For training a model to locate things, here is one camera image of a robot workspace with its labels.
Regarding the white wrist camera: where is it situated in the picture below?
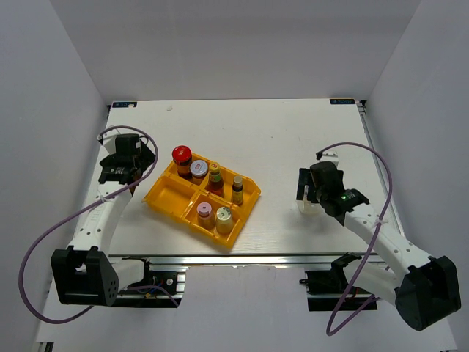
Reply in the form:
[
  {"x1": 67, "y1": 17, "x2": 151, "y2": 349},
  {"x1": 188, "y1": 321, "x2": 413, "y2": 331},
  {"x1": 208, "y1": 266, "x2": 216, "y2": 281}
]
[
  {"x1": 97, "y1": 131, "x2": 119, "y2": 155},
  {"x1": 316, "y1": 150, "x2": 339, "y2": 166}
]

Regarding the red-label sauce bottle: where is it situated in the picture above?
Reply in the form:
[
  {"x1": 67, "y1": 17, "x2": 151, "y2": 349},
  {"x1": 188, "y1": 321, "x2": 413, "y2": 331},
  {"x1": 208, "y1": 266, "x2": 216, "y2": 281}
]
[{"x1": 206, "y1": 162, "x2": 224, "y2": 198}]

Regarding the pink-lid spice shaker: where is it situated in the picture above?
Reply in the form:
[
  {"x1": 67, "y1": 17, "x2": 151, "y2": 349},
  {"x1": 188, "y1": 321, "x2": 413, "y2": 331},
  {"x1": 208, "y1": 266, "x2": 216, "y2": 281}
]
[{"x1": 196, "y1": 202, "x2": 215, "y2": 230}]

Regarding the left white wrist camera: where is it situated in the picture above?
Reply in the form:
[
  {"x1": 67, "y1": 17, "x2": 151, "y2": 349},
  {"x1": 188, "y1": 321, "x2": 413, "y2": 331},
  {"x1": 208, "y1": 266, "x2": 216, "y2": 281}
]
[{"x1": 97, "y1": 131, "x2": 119, "y2": 155}]

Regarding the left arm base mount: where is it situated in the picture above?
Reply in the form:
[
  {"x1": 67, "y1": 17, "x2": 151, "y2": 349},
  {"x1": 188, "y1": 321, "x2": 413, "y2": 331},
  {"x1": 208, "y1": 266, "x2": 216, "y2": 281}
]
[{"x1": 111, "y1": 257, "x2": 185, "y2": 309}]

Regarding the aluminium table frame rail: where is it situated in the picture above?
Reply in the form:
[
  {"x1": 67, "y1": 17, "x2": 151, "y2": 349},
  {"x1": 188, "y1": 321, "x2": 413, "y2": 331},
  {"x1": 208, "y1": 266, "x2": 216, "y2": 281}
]
[{"x1": 110, "y1": 253, "x2": 342, "y2": 266}]

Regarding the blue table label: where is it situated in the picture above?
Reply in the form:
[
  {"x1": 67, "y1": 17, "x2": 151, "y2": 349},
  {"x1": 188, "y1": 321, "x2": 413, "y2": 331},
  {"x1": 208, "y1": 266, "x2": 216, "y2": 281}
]
[
  {"x1": 111, "y1": 101, "x2": 137, "y2": 109},
  {"x1": 329, "y1": 98, "x2": 355, "y2": 105}
]

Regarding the yellow-lid spice shaker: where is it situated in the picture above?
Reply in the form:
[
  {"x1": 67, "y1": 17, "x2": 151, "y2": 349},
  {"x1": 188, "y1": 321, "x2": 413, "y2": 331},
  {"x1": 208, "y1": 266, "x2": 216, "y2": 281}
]
[{"x1": 215, "y1": 207, "x2": 234, "y2": 235}]

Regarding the white-lid sauce jar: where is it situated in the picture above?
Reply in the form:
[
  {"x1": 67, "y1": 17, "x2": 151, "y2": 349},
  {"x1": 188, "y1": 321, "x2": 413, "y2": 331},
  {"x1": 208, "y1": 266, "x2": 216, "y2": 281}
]
[{"x1": 190, "y1": 159, "x2": 208, "y2": 185}]

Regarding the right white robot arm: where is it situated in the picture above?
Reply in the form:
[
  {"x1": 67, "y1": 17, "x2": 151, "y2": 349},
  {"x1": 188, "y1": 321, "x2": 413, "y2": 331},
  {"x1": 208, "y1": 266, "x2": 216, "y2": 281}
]
[{"x1": 297, "y1": 161, "x2": 461, "y2": 331}]

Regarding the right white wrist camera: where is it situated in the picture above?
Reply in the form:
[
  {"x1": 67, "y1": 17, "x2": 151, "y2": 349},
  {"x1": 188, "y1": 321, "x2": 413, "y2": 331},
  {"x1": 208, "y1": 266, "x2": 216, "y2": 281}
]
[{"x1": 316, "y1": 150, "x2": 339, "y2": 166}]

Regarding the clear glass jar steel lid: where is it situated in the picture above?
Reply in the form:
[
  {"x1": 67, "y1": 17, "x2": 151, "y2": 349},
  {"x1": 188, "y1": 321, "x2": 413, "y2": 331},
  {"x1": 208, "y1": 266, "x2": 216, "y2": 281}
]
[{"x1": 296, "y1": 186, "x2": 322, "y2": 216}]

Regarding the left blue table label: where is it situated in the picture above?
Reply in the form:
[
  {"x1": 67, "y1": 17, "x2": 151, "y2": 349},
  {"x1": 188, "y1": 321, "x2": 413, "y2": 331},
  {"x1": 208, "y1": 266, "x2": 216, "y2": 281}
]
[{"x1": 111, "y1": 101, "x2": 137, "y2": 109}]

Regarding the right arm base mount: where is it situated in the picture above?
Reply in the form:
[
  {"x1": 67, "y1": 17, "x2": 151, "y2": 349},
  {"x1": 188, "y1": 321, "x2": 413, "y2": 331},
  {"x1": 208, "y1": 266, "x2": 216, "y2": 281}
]
[{"x1": 299, "y1": 253, "x2": 370, "y2": 312}]

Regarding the yellow four-compartment plastic tray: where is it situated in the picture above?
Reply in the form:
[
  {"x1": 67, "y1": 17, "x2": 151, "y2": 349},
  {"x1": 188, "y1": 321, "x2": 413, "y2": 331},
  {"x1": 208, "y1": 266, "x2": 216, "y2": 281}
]
[{"x1": 143, "y1": 161, "x2": 261, "y2": 249}]

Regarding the right blue table label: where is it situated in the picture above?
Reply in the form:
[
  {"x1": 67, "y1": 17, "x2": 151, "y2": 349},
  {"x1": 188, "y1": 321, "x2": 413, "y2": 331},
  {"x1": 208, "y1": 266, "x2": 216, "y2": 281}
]
[{"x1": 329, "y1": 98, "x2": 355, "y2": 105}]

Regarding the red-lid sauce jar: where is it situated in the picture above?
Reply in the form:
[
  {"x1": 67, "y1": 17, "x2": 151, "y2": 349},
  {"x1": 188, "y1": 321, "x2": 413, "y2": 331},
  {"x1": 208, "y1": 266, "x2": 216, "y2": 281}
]
[{"x1": 171, "y1": 145, "x2": 192, "y2": 180}]

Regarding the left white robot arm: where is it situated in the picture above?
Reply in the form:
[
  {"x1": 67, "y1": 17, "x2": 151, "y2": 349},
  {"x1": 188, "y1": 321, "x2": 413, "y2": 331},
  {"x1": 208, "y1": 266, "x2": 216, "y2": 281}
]
[{"x1": 51, "y1": 133, "x2": 155, "y2": 307}]

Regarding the small yellow-label dark bottle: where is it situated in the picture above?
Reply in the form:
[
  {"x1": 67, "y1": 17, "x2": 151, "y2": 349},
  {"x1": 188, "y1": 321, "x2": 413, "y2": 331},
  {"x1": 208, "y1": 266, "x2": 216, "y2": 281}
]
[{"x1": 231, "y1": 175, "x2": 243, "y2": 205}]

